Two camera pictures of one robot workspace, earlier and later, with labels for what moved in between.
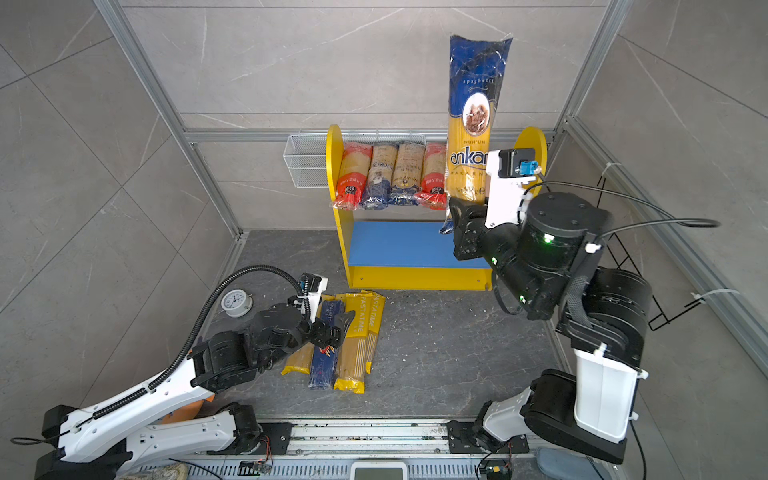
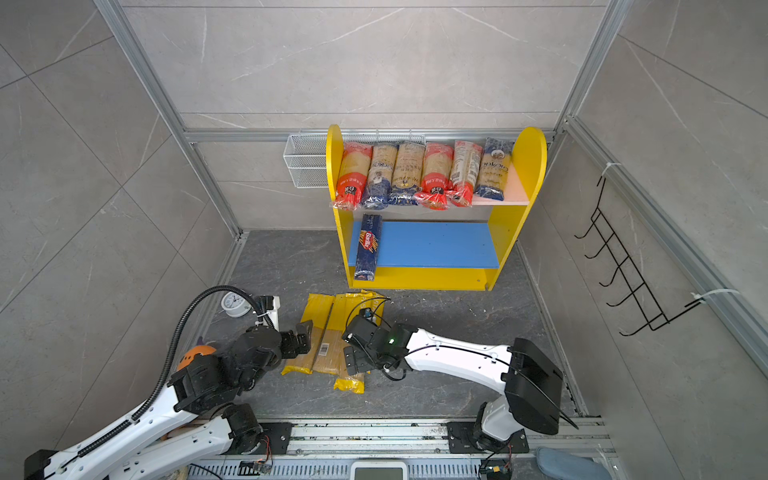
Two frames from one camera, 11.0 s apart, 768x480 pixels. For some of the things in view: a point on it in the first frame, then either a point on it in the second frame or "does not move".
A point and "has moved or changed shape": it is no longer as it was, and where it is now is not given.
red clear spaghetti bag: (353, 172) does not move
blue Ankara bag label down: (379, 178) does not move
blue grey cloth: (565, 465) does not move
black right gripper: (470, 231) -> (360, 363)
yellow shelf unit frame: (417, 278) does not move
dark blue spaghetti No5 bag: (324, 365) -> (368, 247)
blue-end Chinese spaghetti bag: (408, 173) does not move
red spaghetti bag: (433, 194) does not move
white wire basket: (306, 155) does not move
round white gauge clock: (236, 303) does not move
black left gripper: (338, 330) -> (294, 349)
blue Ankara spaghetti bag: (475, 69) has moved or changed shape
